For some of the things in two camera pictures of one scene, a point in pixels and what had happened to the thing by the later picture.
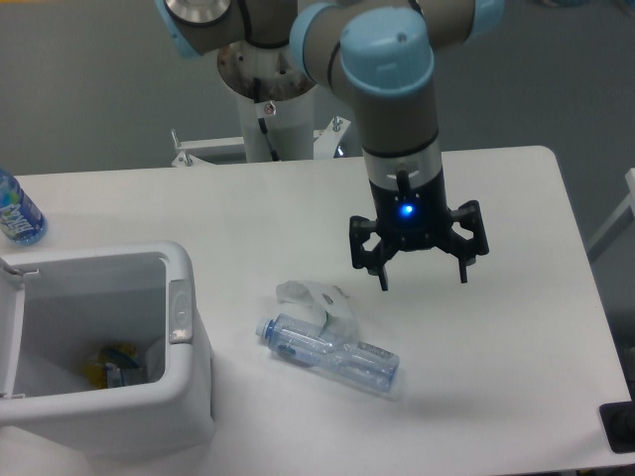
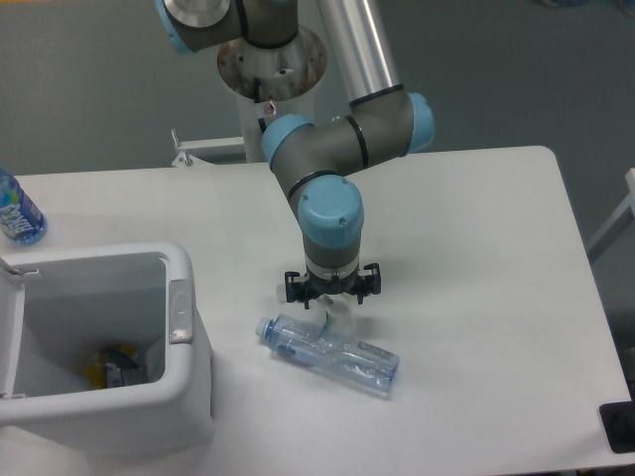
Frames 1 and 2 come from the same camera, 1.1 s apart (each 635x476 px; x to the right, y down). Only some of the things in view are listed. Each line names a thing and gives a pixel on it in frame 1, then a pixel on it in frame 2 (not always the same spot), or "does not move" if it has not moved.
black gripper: [413, 219] → [368, 282]
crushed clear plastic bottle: [356, 362] does not move
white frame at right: [623, 217] does not move
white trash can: [60, 303] does not move
